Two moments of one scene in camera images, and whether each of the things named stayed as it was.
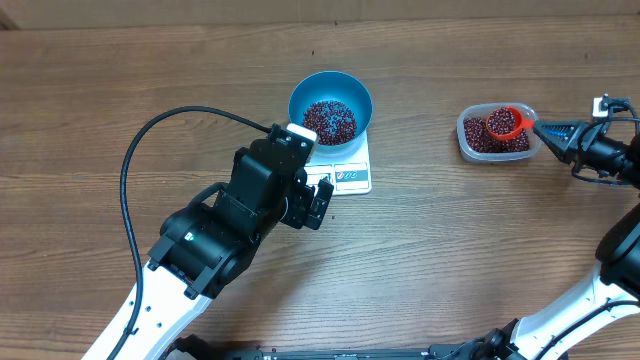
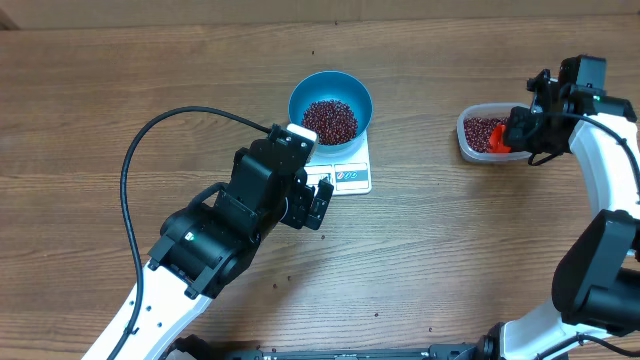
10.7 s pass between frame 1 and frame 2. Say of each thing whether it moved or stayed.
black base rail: stayed
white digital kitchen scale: stayed
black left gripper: stayed
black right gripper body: moved
